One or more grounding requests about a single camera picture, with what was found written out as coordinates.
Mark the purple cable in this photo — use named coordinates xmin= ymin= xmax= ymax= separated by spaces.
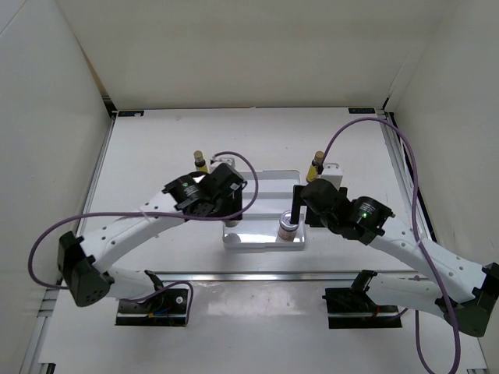
xmin=28 ymin=150 xmax=260 ymax=312
xmin=321 ymin=118 xmax=462 ymax=374

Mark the aluminium rail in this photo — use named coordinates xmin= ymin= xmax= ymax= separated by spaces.
xmin=147 ymin=270 xmax=414 ymax=282

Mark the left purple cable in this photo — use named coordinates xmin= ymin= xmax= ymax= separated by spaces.
xmin=28 ymin=150 xmax=260 ymax=312

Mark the yellow small sauce bottle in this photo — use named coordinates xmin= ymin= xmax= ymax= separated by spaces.
xmin=306 ymin=150 xmax=324 ymax=183

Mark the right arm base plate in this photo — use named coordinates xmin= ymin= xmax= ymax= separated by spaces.
xmin=322 ymin=270 xmax=402 ymax=330

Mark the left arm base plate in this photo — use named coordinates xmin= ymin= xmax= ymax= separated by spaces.
xmin=115 ymin=270 xmax=194 ymax=327

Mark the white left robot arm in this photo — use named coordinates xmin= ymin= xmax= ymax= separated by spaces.
xmin=58 ymin=161 xmax=306 ymax=312

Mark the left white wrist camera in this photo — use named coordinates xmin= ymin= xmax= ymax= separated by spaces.
xmin=208 ymin=156 xmax=235 ymax=172

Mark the white organizer tray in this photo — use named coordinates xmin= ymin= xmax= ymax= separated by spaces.
xmin=222 ymin=170 xmax=306 ymax=252

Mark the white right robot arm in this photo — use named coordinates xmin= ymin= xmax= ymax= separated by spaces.
xmin=292 ymin=178 xmax=498 ymax=337

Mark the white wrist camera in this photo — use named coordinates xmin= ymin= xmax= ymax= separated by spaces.
xmin=208 ymin=156 xmax=235 ymax=172
xmin=317 ymin=162 xmax=343 ymax=189

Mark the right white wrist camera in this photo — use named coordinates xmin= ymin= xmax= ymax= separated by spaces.
xmin=317 ymin=162 xmax=343 ymax=189

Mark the white-lid pinkish spice jar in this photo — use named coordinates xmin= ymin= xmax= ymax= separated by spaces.
xmin=277 ymin=210 xmax=300 ymax=242

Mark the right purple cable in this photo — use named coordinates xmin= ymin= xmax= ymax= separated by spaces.
xmin=321 ymin=118 xmax=462 ymax=374

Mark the dark brown small bottle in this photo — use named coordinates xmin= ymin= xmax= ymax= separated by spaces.
xmin=193 ymin=150 xmax=208 ymax=173

